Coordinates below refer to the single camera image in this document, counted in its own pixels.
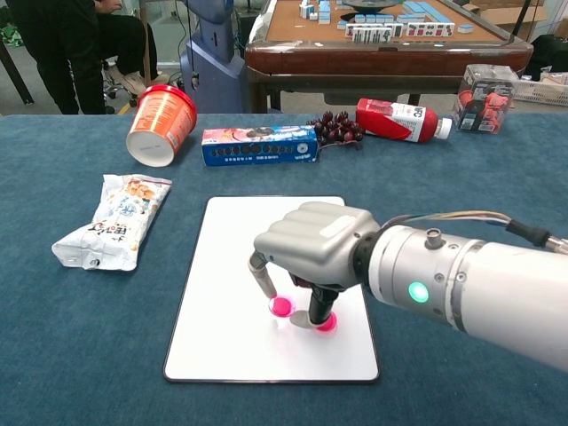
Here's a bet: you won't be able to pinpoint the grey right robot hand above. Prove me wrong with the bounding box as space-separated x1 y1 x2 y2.
247 201 382 332

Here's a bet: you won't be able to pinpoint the white snack bag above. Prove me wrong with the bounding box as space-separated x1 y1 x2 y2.
51 173 174 272

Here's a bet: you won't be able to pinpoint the blue felt table cover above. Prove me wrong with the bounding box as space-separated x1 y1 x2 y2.
0 113 568 426

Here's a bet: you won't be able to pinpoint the dark red grape bunch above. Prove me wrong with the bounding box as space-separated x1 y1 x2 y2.
305 110 366 150

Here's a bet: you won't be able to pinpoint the right wrist cable bundle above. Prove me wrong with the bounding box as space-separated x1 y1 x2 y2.
385 210 568 255

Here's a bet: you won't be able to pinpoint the long mahjong tile row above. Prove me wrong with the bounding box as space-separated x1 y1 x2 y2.
344 21 456 39

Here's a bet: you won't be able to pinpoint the blue grey machine base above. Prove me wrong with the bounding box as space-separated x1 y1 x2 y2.
179 0 249 114

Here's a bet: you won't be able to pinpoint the blue backed mahjong tile row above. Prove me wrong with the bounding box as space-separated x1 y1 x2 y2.
336 12 396 30

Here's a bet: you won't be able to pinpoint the brown mahjong table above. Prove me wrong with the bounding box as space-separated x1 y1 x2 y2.
243 0 534 114

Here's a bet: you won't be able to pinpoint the black swivel stool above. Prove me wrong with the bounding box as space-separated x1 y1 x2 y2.
102 57 138 108

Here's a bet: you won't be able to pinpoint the pink round magnet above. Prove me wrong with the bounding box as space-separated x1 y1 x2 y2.
268 296 297 318
315 312 338 334

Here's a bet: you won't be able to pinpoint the black pendant cable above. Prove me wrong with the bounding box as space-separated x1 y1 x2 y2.
185 0 201 92

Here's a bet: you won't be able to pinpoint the white plastic basket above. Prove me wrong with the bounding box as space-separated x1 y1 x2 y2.
509 73 568 107

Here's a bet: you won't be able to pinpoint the seated person in black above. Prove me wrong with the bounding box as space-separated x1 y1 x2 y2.
95 0 172 98

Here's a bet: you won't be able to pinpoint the stacked blue mahjong tiles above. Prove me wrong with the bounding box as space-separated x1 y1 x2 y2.
298 0 332 25

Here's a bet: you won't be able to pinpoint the white magnetic board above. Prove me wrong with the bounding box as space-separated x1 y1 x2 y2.
162 195 382 384

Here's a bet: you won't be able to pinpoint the clear box with red toy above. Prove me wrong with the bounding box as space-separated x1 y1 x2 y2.
451 63 520 134

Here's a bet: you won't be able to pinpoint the blue cookie box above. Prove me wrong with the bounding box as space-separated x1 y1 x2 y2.
201 125 320 168

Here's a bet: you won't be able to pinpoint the red juice bottle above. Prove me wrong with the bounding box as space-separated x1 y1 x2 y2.
354 98 454 145

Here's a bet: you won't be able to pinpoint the standing person in black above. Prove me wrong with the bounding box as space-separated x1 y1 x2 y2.
6 0 110 115

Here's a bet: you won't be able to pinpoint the black bag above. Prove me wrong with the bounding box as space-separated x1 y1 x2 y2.
523 34 568 82

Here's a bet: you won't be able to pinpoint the orange instant noodle cup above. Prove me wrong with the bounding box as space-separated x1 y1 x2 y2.
125 83 199 169

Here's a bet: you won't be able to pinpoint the dark furniture leg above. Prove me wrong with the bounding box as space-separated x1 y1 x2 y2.
0 39 35 106

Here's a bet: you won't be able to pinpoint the short mahjong tile row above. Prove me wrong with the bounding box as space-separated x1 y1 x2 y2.
351 26 395 44

